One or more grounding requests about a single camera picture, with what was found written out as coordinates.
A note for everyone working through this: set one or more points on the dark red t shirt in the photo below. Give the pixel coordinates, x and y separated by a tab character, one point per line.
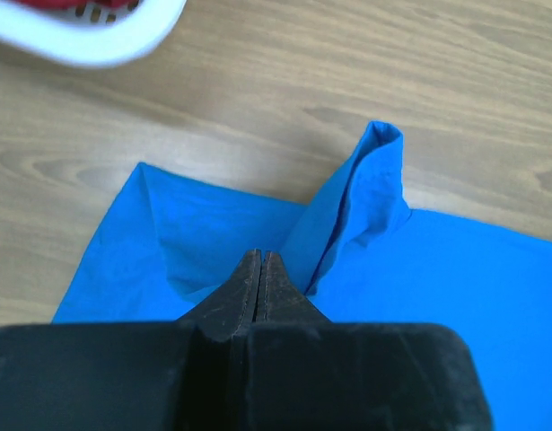
65	4

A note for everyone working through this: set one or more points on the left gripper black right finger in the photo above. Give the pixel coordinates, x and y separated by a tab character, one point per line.
279	300

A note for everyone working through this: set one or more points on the white plastic laundry basket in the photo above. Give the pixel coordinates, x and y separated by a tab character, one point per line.
93	36

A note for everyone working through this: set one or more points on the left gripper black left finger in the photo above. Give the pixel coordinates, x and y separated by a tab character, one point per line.
230	309

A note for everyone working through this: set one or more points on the blue t shirt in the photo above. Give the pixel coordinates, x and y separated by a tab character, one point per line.
359	253

